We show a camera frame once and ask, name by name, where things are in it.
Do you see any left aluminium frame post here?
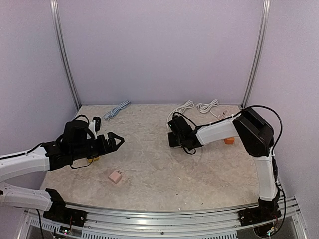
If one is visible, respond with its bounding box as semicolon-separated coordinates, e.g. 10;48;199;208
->
50;0;81;110

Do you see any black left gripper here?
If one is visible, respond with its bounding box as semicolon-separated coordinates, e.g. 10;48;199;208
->
71;131;124;160

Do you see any aluminium frame post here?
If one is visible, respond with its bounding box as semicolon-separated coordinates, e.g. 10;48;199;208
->
50;0;81;110
240;0;271;108

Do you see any white power strip cable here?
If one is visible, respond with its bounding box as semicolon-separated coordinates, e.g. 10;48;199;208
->
166;100;195;125

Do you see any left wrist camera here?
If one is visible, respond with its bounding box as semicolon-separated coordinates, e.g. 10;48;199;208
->
89;117;101;139

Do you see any right aluminium frame post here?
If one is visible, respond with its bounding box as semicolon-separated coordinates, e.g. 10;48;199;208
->
240;0;271;108

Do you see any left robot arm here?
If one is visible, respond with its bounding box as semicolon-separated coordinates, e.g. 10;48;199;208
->
0;115;125;222

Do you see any pink usb charger plug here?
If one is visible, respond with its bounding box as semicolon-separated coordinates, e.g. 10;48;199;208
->
108;170;122;184

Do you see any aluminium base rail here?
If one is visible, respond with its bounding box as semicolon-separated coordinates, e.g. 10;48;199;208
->
23;196;307;239

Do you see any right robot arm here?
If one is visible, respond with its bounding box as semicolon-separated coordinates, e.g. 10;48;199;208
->
167;105;282;226

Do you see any orange strip white cable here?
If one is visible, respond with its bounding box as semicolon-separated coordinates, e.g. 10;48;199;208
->
196;98;222;119

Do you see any yellow cube socket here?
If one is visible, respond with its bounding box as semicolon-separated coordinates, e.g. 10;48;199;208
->
86;157;100;164

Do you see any orange power strip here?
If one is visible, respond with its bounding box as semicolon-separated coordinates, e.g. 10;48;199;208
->
224;137;235;145

